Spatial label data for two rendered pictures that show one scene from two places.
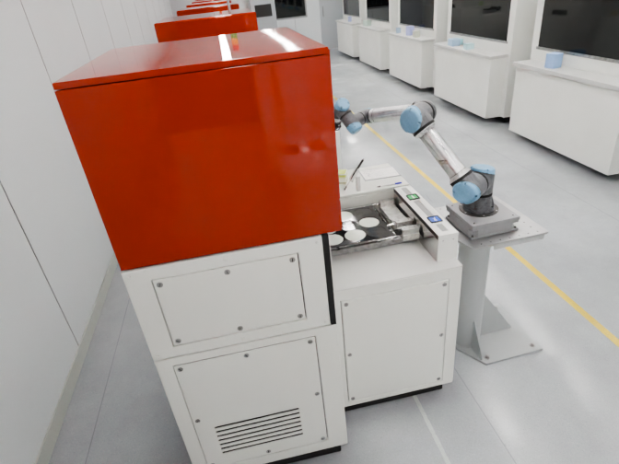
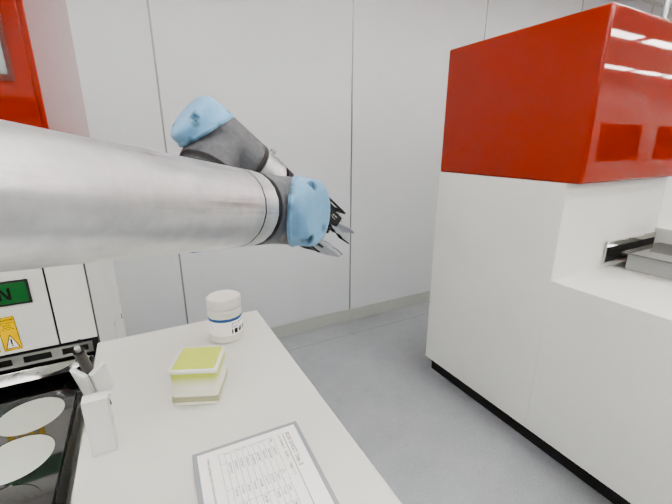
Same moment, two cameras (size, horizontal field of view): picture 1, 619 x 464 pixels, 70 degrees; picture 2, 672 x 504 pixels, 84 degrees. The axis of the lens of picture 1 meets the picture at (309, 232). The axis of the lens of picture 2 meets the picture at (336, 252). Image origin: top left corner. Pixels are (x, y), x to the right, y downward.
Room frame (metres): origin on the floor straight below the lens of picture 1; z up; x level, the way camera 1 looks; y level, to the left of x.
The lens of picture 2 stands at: (2.36, -0.79, 1.37)
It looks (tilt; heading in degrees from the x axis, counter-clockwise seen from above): 16 degrees down; 70
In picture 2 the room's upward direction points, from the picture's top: straight up
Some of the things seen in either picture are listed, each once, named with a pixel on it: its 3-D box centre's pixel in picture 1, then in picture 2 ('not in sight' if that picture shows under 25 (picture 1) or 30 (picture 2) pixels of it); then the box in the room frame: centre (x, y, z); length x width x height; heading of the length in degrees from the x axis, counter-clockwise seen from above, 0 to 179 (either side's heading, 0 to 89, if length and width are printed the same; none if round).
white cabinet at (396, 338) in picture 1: (367, 290); not in sight; (2.04, -0.29, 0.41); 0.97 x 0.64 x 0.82; 8
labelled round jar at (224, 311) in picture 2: not in sight; (225, 316); (2.38, -0.02, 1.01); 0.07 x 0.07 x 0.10
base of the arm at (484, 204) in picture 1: (479, 199); not in sight; (1.97, -0.87, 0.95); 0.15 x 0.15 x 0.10
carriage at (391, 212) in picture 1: (397, 220); not in sight; (2.00, -0.46, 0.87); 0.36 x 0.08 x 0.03; 8
